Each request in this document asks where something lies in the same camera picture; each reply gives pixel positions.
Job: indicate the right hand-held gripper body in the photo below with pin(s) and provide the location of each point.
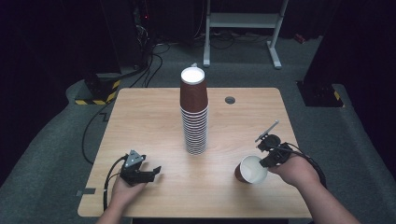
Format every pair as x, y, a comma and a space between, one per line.
277, 149

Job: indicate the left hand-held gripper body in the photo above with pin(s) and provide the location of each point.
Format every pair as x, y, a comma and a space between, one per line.
132, 172

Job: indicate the single brown paper cup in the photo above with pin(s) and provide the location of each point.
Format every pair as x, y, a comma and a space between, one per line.
250, 169

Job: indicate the stack of brown paper cups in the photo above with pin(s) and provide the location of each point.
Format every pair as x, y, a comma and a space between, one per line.
194, 124

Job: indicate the person's left hand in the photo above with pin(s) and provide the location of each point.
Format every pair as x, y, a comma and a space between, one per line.
124, 193

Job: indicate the person's right hand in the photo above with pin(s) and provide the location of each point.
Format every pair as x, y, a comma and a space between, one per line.
299, 171

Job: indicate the grey tape strip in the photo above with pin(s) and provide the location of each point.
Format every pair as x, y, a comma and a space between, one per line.
86, 191

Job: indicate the black stand base yellow mark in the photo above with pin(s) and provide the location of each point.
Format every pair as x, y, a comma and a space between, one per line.
320, 95

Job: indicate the black yellow striped stand base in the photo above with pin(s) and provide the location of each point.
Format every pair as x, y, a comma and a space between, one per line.
102, 93

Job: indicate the small red object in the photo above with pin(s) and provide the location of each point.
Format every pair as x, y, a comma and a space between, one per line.
300, 38

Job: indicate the white metal stand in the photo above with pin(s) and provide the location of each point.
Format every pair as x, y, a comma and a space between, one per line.
243, 21

